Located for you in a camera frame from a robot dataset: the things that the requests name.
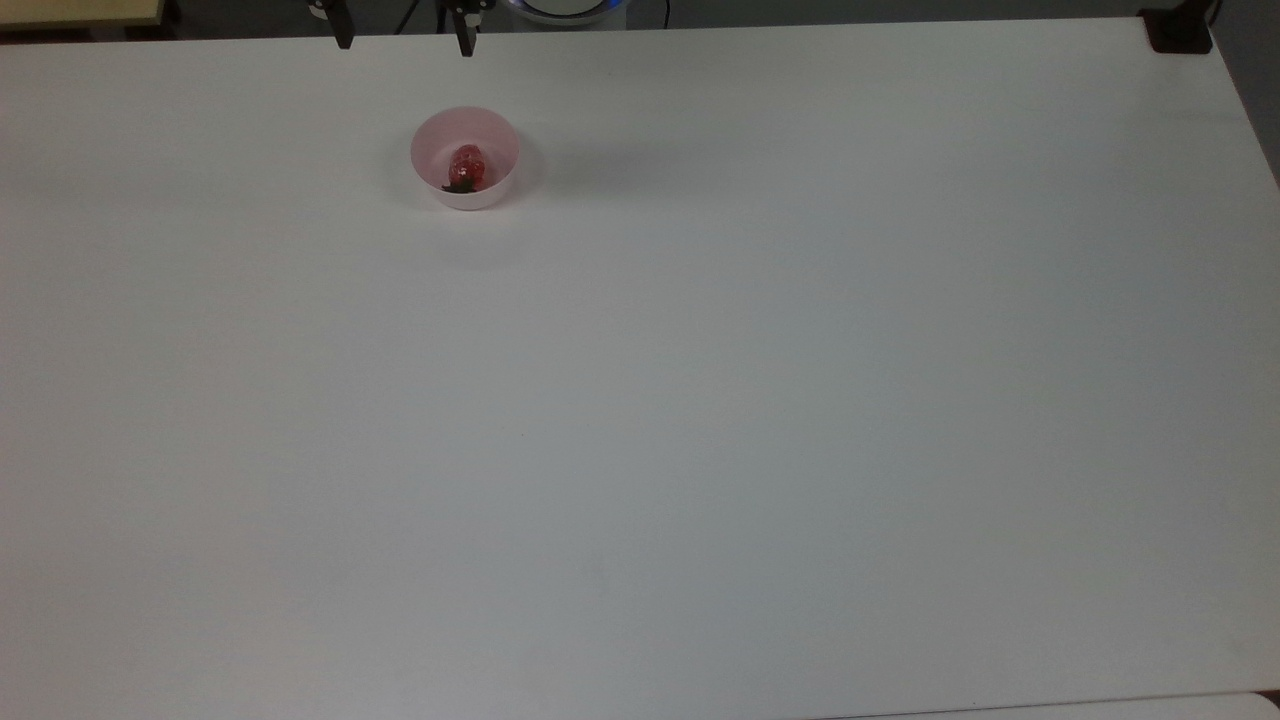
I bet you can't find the pink plastic bowl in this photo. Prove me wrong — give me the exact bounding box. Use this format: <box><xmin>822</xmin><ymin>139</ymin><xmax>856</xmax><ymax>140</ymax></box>
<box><xmin>409</xmin><ymin>106</ymin><xmax>522</xmax><ymax>212</ymax></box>

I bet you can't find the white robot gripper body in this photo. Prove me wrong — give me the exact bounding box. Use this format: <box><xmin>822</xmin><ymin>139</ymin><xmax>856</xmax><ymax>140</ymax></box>
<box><xmin>308</xmin><ymin>0</ymin><xmax>498</xmax><ymax>15</ymax></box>

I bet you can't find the black clamped camera stand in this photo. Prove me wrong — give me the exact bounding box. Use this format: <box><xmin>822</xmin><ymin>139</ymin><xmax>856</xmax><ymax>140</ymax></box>
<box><xmin>1138</xmin><ymin>0</ymin><xmax>1223</xmax><ymax>55</ymax></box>

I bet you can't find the red toy strawberry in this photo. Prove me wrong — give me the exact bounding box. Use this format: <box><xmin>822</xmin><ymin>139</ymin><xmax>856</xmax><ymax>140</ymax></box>
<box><xmin>441</xmin><ymin>144</ymin><xmax>491</xmax><ymax>194</ymax></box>

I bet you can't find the beige side table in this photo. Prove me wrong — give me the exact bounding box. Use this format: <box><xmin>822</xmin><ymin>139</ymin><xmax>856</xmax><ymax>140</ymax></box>
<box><xmin>0</xmin><ymin>0</ymin><xmax>166</xmax><ymax>29</ymax></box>

